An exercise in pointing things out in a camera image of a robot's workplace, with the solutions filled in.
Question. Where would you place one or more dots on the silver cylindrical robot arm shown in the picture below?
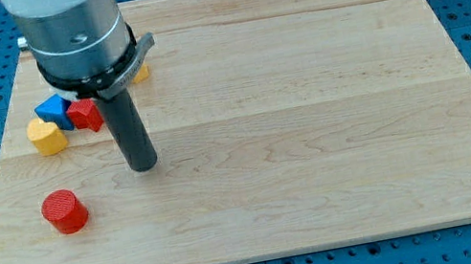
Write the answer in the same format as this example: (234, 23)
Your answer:
(71, 39)

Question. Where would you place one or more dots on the red star block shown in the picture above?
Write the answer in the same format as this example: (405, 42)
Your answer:
(84, 114)

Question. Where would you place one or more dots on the yellow heart block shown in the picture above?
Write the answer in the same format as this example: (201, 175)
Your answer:
(46, 137)

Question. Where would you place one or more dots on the light wooden board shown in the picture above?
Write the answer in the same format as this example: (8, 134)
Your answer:
(282, 127)

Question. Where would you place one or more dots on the small yellow block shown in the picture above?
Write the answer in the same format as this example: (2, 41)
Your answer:
(142, 74)

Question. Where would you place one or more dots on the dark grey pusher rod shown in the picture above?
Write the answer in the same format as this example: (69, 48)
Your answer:
(125, 125)

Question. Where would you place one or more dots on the blue triangular block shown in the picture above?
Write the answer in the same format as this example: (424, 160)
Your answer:
(55, 109)

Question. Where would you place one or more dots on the red cylinder block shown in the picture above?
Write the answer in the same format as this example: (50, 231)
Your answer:
(64, 210)

